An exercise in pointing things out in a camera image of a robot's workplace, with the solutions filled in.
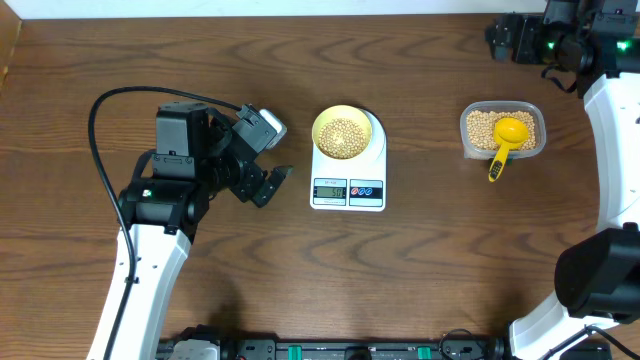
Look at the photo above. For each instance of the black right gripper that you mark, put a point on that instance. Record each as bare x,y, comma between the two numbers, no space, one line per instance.
527,25

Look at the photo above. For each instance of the white digital kitchen scale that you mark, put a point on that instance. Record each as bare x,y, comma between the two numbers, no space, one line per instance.
358,184

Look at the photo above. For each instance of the cardboard box edge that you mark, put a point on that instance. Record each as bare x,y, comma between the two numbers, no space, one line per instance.
10,28

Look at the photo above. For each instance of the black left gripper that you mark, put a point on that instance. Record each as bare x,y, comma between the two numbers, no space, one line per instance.
244,187

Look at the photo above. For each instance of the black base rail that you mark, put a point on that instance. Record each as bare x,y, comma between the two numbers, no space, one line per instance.
204,342

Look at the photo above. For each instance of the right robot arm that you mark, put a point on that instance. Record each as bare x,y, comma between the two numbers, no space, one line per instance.
596,282

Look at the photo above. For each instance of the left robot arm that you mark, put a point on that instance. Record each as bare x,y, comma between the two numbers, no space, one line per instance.
199,152

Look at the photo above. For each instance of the soybeans in container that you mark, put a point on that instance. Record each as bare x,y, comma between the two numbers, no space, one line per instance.
480,127

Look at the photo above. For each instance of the clear plastic container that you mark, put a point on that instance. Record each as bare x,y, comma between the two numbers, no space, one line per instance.
471,152

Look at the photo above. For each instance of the pale yellow bowl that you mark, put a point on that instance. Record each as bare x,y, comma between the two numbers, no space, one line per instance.
341,111

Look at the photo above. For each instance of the yellow measuring scoop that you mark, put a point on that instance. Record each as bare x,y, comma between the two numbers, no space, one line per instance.
509,134

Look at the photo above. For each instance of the soybeans in bowl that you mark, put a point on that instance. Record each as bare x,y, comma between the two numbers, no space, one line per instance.
342,139

